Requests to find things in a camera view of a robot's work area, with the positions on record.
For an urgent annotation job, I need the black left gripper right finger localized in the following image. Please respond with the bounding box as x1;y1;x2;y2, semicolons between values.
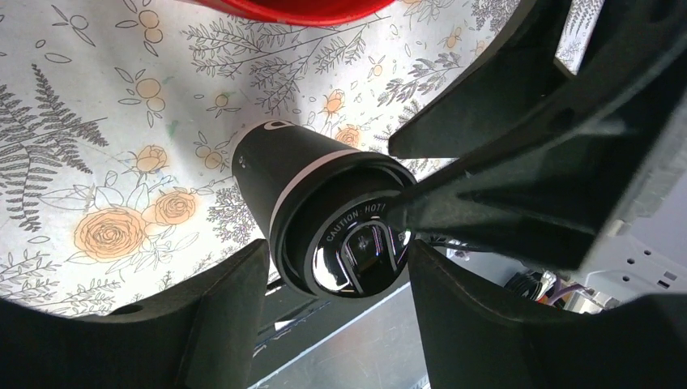
408;241;686;388

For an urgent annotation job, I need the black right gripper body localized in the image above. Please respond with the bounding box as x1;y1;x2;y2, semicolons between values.
489;1;686;237

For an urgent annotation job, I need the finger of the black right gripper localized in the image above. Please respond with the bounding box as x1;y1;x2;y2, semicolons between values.
390;144;644;269
388;0;570;159

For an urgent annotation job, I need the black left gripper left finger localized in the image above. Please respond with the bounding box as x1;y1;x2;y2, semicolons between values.
1;239;269;388

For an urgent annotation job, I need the black plastic cup lid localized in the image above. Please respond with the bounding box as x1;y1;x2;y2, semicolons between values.
269;150;416;300

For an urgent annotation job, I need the black paper coffee cup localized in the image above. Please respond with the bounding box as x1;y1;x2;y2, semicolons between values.
232;121;399;258

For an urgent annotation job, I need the floral table mat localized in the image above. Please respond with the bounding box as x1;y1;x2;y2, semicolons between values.
0;0;608;318

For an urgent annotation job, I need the red cup holder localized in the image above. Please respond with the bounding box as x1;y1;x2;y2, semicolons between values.
193;0;393;27

